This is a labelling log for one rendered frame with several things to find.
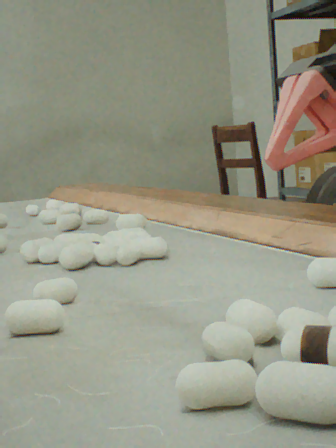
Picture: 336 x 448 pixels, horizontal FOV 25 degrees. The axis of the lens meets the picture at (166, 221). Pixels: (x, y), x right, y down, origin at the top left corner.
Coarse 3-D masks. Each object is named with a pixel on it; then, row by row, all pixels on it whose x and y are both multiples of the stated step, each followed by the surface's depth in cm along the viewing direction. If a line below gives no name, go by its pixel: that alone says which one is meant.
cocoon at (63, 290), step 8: (48, 280) 52; (56, 280) 52; (64, 280) 52; (72, 280) 53; (40, 288) 51; (48, 288) 51; (56, 288) 52; (64, 288) 52; (72, 288) 52; (40, 296) 51; (48, 296) 51; (56, 296) 52; (64, 296) 52; (72, 296) 52
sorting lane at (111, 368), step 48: (192, 240) 80; (240, 240) 76; (0, 288) 60; (96, 288) 57; (144, 288) 56; (192, 288) 55; (240, 288) 53; (288, 288) 52; (0, 336) 45; (48, 336) 44; (96, 336) 43; (144, 336) 42; (192, 336) 41; (0, 384) 35; (48, 384) 35; (96, 384) 34; (144, 384) 34; (0, 432) 29; (48, 432) 29; (96, 432) 29; (144, 432) 28; (192, 432) 28; (240, 432) 27; (288, 432) 27
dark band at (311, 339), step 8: (304, 328) 34; (312, 328) 33; (320, 328) 33; (328, 328) 33; (304, 336) 33; (312, 336) 33; (320, 336) 33; (328, 336) 33; (304, 344) 33; (312, 344) 33; (320, 344) 33; (304, 352) 33; (312, 352) 33; (320, 352) 33; (304, 360) 33; (312, 360) 33; (320, 360) 33
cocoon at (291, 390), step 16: (272, 368) 28; (288, 368) 28; (304, 368) 28; (320, 368) 27; (256, 384) 28; (272, 384) 28; (288, 384) 27; (304, 384) 27; (320, 384) 27; (272, 400) 28; (288, 400) 27; (304, 400) 27; (320, 400) 27; (272, 416) 28; (288, 416) 28; (304, 416) 27; (320, 416) 27
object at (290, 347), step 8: (296, 328) 34; (288, 336) 34; (296, 336) 33; (288, 344) 33; (296, 344) 33; (328, 344) 33; (288, 352) 33; (296, 352) 33; (328, 352) 33; (288, 360) 34; (296, 360) 33; (328, 360) 33
